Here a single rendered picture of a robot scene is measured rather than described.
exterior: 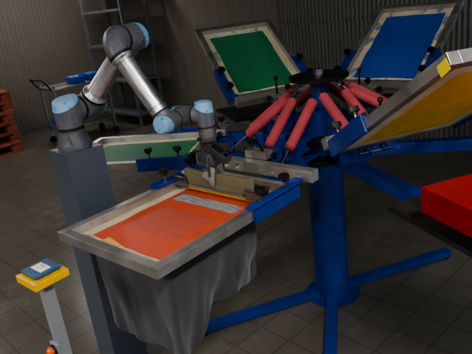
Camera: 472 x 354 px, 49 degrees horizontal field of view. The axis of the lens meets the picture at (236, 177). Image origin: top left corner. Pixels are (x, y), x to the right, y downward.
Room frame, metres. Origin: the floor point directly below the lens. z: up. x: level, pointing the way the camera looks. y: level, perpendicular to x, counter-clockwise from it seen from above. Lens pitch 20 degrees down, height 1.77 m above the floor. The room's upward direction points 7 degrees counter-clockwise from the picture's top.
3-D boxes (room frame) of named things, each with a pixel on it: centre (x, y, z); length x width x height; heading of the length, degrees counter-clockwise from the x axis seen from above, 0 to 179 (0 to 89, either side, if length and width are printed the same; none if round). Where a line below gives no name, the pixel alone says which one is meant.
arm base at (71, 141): (2.28, 0.71, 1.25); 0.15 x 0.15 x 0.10
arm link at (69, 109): (2.28, 0.70, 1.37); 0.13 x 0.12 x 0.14; 151
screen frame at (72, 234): (1.92, 0.23, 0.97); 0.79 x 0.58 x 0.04; 137
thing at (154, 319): (1.70, 0.43, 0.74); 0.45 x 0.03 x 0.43; 47
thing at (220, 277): (1.73, 0.12, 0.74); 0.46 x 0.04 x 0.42; 137
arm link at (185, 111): (2.12, 0.19, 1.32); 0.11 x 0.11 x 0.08; 61
